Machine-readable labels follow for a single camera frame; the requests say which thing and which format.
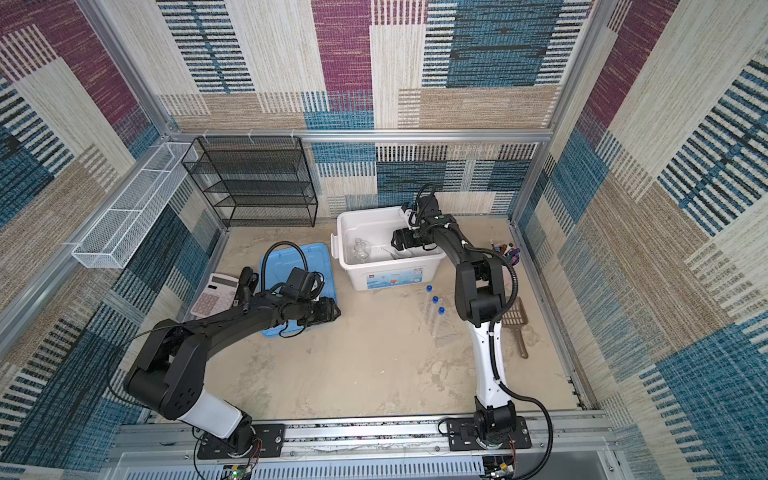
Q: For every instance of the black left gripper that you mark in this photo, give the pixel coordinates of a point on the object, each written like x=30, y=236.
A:
x=327, y=311

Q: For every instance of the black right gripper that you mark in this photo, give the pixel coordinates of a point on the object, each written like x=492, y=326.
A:
x=406, y=232

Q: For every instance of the black wire shelf rack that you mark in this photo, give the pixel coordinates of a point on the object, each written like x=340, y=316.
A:
x=254, y=181

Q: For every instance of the clear glass flask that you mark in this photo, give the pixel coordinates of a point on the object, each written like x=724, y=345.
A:
x=360, y=251

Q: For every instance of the clear acrylic test tube rack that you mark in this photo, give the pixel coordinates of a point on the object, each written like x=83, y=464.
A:
x=449, y=331

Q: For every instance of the test tube blue cap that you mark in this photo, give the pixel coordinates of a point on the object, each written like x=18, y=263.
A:
x=427, y=301
x=436, y=333
x=431, y=313

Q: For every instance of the pink calculator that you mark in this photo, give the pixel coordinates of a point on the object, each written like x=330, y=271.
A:
x=217, y=296

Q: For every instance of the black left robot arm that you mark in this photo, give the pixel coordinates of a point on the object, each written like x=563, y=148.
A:
x=168, y=373

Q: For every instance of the pink metal pen bucket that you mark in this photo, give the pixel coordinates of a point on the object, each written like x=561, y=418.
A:
x=508, y=251

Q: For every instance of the white plastic storage bin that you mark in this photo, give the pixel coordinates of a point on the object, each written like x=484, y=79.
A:
x=387, y=267

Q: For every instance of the white mesh wall basket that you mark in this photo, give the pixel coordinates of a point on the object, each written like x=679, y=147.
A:
x=117, y=234

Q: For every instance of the blue plastic bin lid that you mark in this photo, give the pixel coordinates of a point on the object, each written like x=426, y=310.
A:
x=275, y=267

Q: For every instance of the brown plastic scoop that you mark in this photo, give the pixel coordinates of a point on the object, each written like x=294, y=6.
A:
x=515, y=319

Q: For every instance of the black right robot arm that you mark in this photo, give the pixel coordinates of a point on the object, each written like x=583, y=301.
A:
x=485, y=289

